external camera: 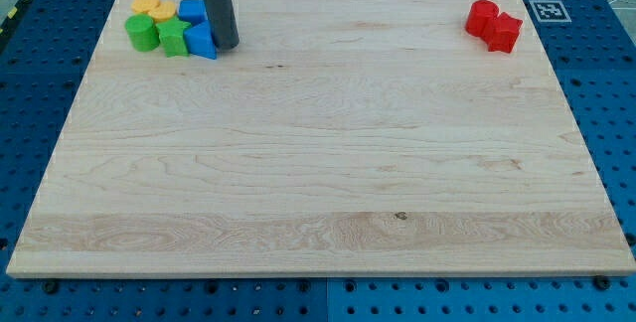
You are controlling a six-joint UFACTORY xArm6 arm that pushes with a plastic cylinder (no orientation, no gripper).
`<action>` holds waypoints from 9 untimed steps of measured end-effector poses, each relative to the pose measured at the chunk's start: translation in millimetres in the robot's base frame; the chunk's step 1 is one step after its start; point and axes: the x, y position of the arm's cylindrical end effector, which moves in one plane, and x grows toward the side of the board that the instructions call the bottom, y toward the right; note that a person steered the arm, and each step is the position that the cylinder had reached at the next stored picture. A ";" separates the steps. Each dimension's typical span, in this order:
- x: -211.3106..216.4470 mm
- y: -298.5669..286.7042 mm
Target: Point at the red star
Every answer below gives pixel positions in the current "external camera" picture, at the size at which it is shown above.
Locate green star block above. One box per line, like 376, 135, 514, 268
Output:
156, 17, 192, 58

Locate red star block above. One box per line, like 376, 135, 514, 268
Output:
482, 12, 523, 54

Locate large wooden board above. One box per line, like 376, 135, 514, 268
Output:
7, 0, 635, 278

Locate blue triangle block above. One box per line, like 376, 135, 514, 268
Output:
184, 21, 217, 60

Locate blue cube block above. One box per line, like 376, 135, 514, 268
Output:
177, 0, 208, 26

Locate grey cylindrical pointer rod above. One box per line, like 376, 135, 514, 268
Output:
204, 0, 239, 51

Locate yellow round block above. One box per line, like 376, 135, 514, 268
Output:
148, 0, 177, 23

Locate green cylinder block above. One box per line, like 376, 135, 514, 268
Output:
124, 14, 160, 52

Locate red cylinder block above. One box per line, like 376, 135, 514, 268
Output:
465, 0, 499, 37

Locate yellow hexagon block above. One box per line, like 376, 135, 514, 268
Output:
130, 0, 161, 14

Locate white fiducial marker tag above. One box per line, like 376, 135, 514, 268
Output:
529, 0, 571, 23

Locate yellow black hazard tape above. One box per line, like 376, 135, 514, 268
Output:
1, 0, 34, 36

